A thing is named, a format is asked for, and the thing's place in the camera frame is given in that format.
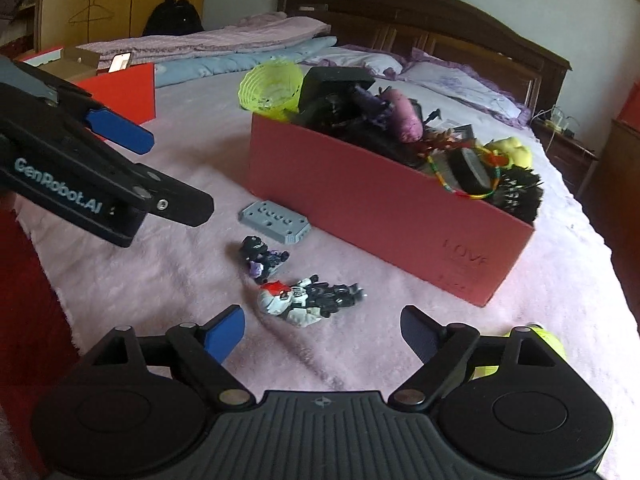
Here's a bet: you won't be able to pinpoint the wooden nightstand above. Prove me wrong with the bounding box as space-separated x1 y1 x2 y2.
530 117 601 196

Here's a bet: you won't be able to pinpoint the black boxy device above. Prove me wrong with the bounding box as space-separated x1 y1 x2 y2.
290 66 376 128

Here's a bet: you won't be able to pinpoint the folded purple blanket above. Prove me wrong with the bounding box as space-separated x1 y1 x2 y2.
75 12 332 63

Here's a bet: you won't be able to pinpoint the red cardboard box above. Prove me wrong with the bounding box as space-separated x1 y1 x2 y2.
248 112 537 307

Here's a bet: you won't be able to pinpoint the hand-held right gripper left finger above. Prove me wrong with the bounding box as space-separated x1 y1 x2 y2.
80 305 255 408

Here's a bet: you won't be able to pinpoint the light blue quilt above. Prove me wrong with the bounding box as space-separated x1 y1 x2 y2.
152 36 338 88

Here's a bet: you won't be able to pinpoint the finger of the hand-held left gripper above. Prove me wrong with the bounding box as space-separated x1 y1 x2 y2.
100 145 215 227
50 99 155 156

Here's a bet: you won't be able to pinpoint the white red toy robot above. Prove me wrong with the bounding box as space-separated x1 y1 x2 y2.
256 274 365 330

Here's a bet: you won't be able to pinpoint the black spiky ball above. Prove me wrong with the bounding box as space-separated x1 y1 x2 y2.
487 165 545 225

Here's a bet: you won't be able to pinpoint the lilac floral pillow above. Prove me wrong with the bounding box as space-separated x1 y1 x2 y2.
400 57 521 121
305 46 406 79

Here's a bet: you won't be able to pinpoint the colourful bead bracelet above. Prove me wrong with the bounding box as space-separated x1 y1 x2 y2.
425 146 503 201

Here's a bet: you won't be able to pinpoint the purple black toy figure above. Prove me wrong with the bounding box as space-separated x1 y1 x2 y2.
240 235 292 283

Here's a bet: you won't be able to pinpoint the yellow mesh basket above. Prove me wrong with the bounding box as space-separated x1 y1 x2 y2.
237 58 305 122

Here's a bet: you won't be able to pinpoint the small red box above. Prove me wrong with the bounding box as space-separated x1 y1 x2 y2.
17 46 157 143

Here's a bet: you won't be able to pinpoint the black tape roll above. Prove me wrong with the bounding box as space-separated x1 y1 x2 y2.
446 149 493 196

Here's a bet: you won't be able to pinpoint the red bedsheet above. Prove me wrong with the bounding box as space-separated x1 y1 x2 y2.
0 195 81 480

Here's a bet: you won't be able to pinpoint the yellow plush toy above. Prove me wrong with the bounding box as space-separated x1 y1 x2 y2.
486 136 535 170

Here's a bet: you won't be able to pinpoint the dark purple toy figure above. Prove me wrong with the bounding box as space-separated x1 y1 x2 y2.
352 85 396 126

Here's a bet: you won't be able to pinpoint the brown cardboard box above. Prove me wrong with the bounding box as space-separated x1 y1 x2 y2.
37 47 101 83

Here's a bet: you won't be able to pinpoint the black bag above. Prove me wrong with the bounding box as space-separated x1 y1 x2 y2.
141 0 205 38

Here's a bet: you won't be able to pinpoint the pink fuzzy blanket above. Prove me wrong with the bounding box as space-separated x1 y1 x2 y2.
15 70 636 480

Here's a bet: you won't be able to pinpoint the red branched toy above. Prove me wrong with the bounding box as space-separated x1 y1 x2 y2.
417 127 468 158

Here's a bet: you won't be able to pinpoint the brown wooden cabinet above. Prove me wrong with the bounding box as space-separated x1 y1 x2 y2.
575 119 640 261

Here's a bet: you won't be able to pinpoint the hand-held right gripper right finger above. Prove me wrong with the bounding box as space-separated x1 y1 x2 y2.
387 305 568 408

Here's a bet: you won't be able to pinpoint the wire clothes hanger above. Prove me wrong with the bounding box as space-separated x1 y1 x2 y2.
67 0 113 26

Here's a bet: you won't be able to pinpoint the yellow-green ball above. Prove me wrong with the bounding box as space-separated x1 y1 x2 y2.
472 324 568 381

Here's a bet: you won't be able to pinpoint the pink purple cylinder toy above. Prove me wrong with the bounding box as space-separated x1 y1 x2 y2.
387 89 426 143

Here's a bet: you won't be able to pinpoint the grey perforated plastic block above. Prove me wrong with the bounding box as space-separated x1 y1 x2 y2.
238 200 312 246

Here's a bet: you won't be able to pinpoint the charger cables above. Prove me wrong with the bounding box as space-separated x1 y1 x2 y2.
532 105 581 137

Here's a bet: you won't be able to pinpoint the dark wooden headboard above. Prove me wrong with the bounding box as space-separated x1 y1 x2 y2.
275 0 572 121

